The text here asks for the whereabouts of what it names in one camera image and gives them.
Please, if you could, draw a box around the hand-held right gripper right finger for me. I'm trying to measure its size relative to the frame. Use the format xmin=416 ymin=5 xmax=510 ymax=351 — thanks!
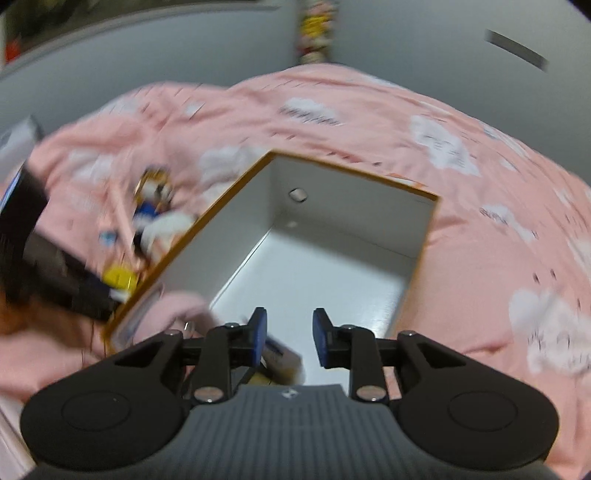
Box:
xmin=312 ymin=308 xmax=462 ymax=403

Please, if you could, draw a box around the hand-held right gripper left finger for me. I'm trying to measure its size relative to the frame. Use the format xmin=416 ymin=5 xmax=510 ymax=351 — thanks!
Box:
xmin=113 ymin=307 xmax=269 ymax=403

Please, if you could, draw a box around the white cardboard box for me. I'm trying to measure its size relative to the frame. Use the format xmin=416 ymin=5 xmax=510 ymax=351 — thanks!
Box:
xmin=102 ymin=150 xmax=440 ymax=393

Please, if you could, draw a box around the small gold box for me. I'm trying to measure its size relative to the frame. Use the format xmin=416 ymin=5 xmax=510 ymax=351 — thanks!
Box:
xmin=102 ymin=267 xmax=139 ymax=298

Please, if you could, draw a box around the pink cloth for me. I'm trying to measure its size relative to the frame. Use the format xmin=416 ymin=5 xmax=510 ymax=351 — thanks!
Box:
xmin=105 ymin=292 xmax=219 ymax=357

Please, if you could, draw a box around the pink cloud print blanket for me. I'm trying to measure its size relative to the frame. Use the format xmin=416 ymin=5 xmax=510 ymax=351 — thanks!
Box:
xmin=0 ymin=62 xmax=591 ymax=480

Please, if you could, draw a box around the window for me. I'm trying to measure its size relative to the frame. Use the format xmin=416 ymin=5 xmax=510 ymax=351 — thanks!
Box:
xmin=0 ymin=0 xmax=296 ymax=71

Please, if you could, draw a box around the clear tube of plush toys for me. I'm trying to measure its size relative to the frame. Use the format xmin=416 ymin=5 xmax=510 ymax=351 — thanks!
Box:
xmin=295 ymin=0 xmax=337 ymax=66

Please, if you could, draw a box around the dark wall fixture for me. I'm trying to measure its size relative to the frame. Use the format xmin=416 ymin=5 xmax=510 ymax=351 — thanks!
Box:
xmin=485 ymin=29 xmax=550 ymax=73

